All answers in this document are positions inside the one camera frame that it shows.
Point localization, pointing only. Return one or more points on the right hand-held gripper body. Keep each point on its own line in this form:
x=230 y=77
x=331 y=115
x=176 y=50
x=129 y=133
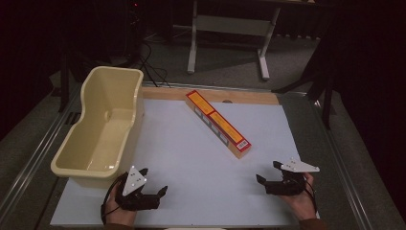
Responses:
x=287 y=185

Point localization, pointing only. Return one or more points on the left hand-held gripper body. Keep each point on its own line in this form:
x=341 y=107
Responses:
x=133 y=182

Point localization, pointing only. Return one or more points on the cream plastic tub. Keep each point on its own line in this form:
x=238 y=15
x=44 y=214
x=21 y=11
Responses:
x=105 y=134

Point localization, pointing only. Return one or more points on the long red orange box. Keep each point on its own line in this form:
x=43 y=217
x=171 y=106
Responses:
x=220 y=126

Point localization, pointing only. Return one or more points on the person's right hand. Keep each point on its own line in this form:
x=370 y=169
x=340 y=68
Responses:
x=301 y=204

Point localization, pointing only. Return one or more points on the person's left hand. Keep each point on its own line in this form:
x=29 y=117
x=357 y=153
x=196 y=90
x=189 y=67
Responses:
x=119 y=214

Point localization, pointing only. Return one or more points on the wooden board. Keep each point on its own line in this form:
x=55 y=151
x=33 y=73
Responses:
x=255 y=96

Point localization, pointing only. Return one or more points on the black tripod stand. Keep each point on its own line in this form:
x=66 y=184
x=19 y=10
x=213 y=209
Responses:
x=319 y=83

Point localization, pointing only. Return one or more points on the dark equipment tower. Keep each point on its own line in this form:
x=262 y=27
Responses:
x=134 y=28

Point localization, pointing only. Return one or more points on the metal rail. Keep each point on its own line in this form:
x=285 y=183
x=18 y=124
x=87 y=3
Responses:
x=344 y=179
x=35 y=159

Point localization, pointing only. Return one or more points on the white metal table frame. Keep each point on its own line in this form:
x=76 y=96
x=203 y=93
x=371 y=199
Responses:
x=230 y=25

